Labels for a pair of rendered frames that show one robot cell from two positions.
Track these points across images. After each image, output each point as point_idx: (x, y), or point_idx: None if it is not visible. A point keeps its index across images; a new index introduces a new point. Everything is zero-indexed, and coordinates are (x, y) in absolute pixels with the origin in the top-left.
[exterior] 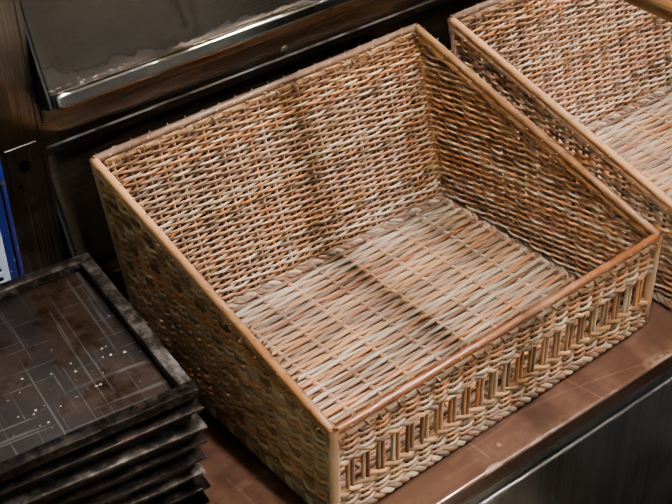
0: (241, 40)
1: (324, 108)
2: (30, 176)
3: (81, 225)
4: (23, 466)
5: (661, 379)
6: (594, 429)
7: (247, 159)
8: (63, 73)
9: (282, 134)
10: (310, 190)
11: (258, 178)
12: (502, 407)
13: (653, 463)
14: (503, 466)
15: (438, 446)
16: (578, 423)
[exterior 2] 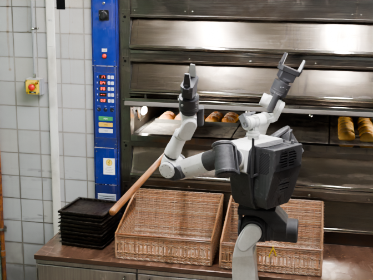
0: None
1: (191, 201)
2: (127, 188)
3: None
4: (71, 213)
5: (205, 278)
6: (182, 278)
7: (169, 204)
8: (135, 169)
9: (179, 203)
10: (182, 219)
11: (170, 209)
12: (161, 259)
13: None
14: (150, 266)
15: (142, 256)
16: (174, 270)
